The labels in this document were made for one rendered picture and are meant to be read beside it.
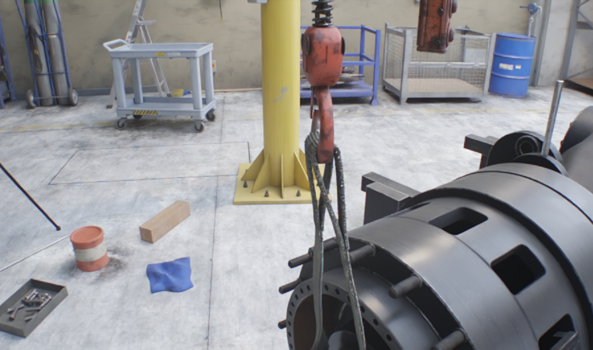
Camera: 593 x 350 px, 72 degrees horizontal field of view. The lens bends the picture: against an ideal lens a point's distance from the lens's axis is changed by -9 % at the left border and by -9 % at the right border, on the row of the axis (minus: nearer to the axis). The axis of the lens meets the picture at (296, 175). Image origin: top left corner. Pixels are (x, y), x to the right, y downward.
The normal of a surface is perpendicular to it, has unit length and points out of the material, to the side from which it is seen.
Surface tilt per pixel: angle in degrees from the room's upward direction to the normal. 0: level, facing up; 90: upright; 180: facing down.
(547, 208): 15
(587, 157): 27
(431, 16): 90
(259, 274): 0
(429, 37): 90
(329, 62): 90
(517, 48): 90
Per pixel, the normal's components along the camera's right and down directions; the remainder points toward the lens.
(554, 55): 0.13, 0.40
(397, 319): 0.17, -0.77
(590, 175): -0.38, -0.71
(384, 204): -0.77, 0.26
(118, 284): 0.00, -0.91
